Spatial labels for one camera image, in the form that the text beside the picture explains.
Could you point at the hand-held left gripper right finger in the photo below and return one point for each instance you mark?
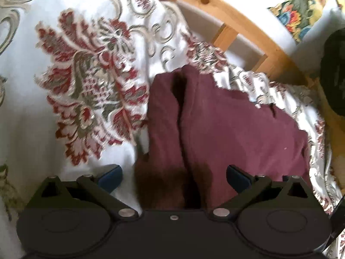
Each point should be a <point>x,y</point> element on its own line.
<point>237,178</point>

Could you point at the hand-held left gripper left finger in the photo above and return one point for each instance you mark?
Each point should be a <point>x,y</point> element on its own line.
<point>111,178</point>

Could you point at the maroon long-sleeved sweater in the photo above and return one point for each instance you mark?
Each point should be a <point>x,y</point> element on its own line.
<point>229,140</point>

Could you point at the floral white bedspread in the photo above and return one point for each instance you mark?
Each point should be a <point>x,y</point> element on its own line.
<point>40,113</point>

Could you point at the black dark cloth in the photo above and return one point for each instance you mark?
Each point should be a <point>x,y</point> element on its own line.
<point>334,72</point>

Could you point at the wooden bed frame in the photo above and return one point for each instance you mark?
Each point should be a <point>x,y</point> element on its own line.
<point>215,5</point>

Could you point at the floral colourful wall poster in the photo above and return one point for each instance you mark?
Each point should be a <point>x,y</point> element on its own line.
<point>299,5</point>

